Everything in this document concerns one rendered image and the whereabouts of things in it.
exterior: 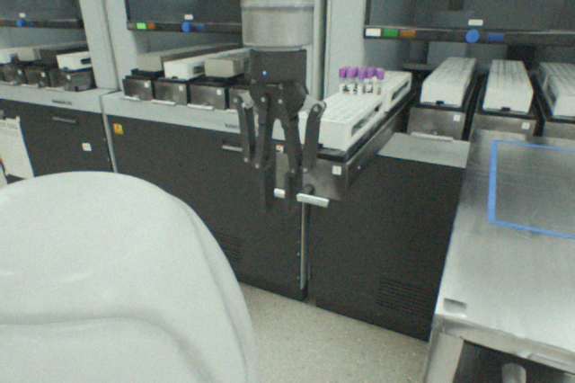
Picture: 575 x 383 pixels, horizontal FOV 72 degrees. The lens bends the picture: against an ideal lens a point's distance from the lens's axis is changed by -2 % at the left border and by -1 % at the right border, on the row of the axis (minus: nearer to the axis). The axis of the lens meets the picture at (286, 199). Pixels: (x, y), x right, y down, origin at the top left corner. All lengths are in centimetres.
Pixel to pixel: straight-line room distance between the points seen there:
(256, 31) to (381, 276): 98
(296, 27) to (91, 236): 39
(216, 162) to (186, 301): 126
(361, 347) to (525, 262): 106
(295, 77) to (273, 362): 105
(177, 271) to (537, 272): 36
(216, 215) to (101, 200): 132
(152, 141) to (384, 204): 87
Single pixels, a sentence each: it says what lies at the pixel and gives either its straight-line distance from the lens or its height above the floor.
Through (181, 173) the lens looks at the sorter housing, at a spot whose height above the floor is 48.
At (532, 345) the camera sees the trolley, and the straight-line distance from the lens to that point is 38.
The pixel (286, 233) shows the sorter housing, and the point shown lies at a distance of 138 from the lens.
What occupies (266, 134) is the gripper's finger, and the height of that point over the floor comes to 88.
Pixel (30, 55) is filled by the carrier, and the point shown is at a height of 85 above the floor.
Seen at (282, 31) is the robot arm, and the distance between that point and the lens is 50.
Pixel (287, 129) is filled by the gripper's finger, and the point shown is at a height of 90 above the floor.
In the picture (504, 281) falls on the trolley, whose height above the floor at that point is 82.
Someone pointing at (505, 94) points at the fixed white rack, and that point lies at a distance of 112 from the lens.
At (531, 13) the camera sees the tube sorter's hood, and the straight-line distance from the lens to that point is 114.
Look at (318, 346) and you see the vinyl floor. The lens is 145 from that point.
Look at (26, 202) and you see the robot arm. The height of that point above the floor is 97.
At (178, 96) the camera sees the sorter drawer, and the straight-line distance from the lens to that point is 144.
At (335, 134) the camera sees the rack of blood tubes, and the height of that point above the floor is 84.
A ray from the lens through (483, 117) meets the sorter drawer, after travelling 109.
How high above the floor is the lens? 105
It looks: 26 degrees down
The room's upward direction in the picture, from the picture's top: straight up
